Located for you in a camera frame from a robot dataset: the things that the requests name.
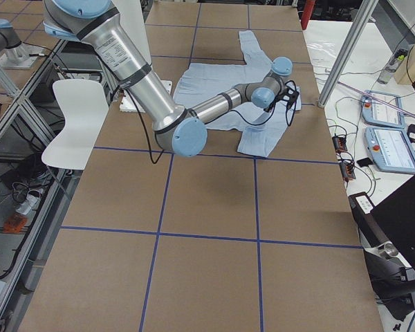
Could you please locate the lower teach pendant tablet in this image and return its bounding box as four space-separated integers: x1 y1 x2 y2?
365 126 415 174

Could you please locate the light blue button shirt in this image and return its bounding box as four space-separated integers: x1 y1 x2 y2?
172 30 299 158

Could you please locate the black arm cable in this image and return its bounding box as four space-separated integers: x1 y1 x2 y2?
124 80 298 165

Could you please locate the black power adapter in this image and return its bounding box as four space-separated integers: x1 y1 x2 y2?
407 124 415 143

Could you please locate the clear plastic bag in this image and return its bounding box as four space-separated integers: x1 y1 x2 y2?
304 34 338 75

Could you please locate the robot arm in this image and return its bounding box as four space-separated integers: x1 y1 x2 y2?
44 1 299 157

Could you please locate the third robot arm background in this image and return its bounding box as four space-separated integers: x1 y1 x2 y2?
0 19 45 69

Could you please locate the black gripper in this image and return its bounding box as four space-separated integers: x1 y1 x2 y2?
264 86 299 111

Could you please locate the upper teach pendant tablet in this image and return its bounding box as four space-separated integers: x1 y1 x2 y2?
361 90 405 129

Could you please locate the white plastic chair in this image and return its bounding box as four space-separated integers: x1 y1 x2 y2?
41 79 109 170

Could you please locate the black laptop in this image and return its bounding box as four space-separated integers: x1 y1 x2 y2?
349 175 415 270

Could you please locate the plastic water bottle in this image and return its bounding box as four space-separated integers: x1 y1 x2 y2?
377 48 409 84

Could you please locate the aluminium frame post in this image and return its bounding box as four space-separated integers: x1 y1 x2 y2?
317 0 378 108

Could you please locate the red cylinder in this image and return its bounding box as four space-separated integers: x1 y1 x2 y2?
300 0 315 30

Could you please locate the orange box on floor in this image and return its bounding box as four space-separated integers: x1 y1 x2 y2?
3 213 28 234

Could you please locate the teach pendant tablet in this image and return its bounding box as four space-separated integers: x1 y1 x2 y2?
365 126 415 174
361 90 405 129

